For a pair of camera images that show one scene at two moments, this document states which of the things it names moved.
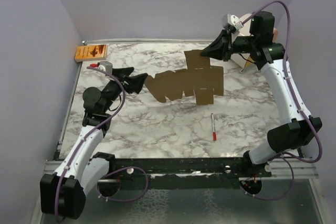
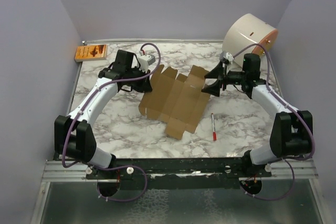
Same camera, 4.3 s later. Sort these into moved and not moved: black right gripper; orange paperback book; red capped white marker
Moved: black right gripper
Not moved: orange paperback book; red capped white marker
